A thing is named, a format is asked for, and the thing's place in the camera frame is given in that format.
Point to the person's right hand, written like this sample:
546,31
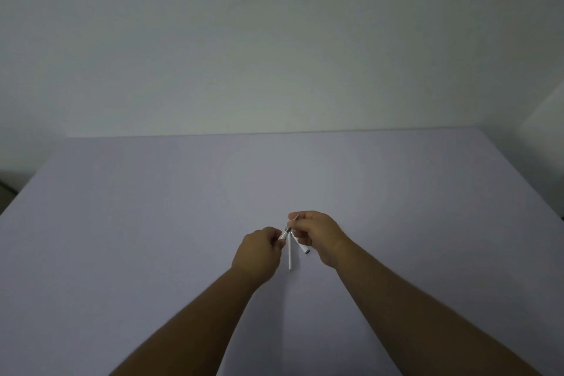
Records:
321,237

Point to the person's left forearm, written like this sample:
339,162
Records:
194,327

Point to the thin pen refill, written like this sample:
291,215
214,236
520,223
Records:
294,222

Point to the person's right forearm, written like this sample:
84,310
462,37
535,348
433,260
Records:
414,323

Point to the white pen body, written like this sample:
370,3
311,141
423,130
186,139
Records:
291,256

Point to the person's left hand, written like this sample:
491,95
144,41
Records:
257,256

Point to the pale grey table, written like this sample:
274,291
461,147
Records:
132,234

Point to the white pen cap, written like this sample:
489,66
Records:
305,249

